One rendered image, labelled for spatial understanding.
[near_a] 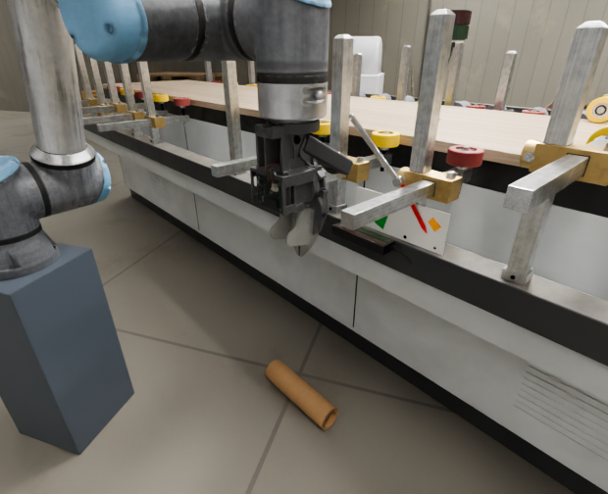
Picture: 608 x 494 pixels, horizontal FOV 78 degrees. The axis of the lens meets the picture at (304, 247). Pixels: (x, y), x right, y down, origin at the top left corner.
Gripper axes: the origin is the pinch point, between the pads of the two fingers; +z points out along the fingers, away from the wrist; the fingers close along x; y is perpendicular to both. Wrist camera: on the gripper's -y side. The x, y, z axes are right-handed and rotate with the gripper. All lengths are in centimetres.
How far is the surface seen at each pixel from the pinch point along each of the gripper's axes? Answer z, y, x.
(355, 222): -1.8, -10.6, 1.9
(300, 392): 75, -25, -27
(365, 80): 1, -337, -248
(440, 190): -1.9, -36.6, 4.0
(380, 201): -3.3, -18.7, 1.1
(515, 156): -7, -58, 10
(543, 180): -13.4, -17.3, 26.5
